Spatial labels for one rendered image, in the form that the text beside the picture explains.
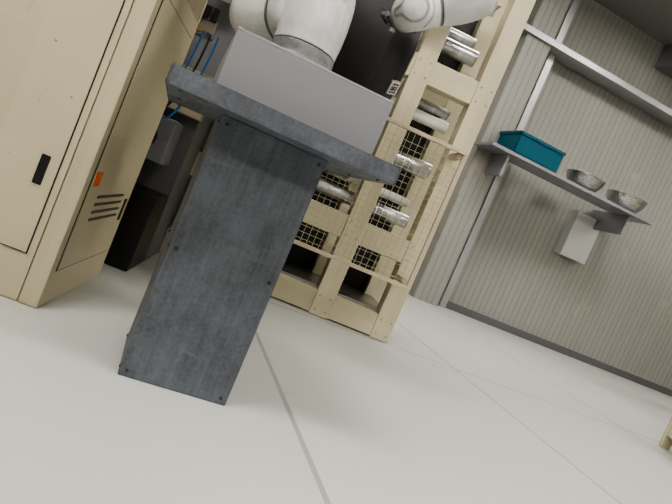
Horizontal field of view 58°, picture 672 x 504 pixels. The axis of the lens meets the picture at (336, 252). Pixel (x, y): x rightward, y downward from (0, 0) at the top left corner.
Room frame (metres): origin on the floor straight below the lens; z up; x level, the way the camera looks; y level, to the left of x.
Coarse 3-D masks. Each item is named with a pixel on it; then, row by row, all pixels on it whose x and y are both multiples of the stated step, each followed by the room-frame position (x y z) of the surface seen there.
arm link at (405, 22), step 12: (396, 0) 1.67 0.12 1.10; (408, 0) 1.61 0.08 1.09; (420, 0) 1.61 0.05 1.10; (432, 0) 1.65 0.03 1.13; (396, 12) 1.66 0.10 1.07; (408, 12) 1.62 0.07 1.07; (420, 12) 1.62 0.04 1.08; (432, 12) 1.64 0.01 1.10; (396, 24) 1.70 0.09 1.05; (408, 24) 1.64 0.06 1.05; (420, 24) 1.64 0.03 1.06; (432, 24) 1.68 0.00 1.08
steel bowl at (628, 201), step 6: (612, 192) 6.46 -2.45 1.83; (618, 192) 6.40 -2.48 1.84; (624, 192) 6.36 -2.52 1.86; (606, 198) 6.61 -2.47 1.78; (612, 198) 6.46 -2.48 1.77; (618, 198) 6.40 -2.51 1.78; (624, 198) 6.36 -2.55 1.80; (630, 198) 6.34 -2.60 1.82; (636, 198) 6.33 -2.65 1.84; (618, 204) 6.43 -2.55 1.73; (624, 204) 6.38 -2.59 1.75; (630, 204) 6.36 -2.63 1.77; (636, 204) 6.35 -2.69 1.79; (642, 204) 6.37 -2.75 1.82; (630, 210) 6.42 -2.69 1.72; (636, 210) 6.41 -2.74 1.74
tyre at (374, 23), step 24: (360, 0) 2.12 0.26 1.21; (384, 0) 2.13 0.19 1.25; (360, 24) 2.12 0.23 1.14; (384, 24) 2.12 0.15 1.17; (360, 48) 2.14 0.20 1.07; (384, 48) 2.14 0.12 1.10; (408, 48) 2.16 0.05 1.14; (336, 72) 2.20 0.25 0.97; (360, 72) 2.18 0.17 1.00; (384, 72) 2.17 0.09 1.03; (384, 96) 2.25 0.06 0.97
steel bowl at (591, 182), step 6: (570, 174) 6.29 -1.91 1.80; (576, 174) 6.23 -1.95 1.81; (582, 174) 6.19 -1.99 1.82; (588, 174) 6.17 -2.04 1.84; (570, 180) 6.31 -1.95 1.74; (576, 180) 6.24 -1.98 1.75; (582, 180) 6.20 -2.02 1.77; (588, 180) 6.18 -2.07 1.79; (594, 180) 6.17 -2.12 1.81; (600, 180) 6.19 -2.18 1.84; (582, 186) 6.25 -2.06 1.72; (588, 186) 6.21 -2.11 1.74; (594, 186) 6.21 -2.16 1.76; (600, 186) 6.23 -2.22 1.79; (594, 192) 6.36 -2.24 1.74
